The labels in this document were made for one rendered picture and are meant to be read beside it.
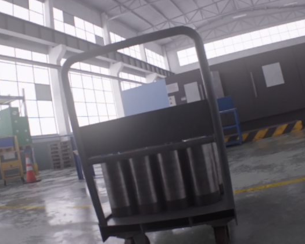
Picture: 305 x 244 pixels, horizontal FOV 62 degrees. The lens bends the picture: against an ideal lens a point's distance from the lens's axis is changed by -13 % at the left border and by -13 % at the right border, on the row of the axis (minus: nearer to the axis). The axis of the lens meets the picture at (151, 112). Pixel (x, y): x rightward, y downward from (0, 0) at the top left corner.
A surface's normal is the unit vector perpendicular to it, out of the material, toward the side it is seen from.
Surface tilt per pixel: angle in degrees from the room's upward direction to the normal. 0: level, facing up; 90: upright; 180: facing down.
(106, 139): 98
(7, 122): 90
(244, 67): 86
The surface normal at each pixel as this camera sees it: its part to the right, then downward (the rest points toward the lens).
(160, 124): -0.18, 0.10
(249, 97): -0.40, -0.06
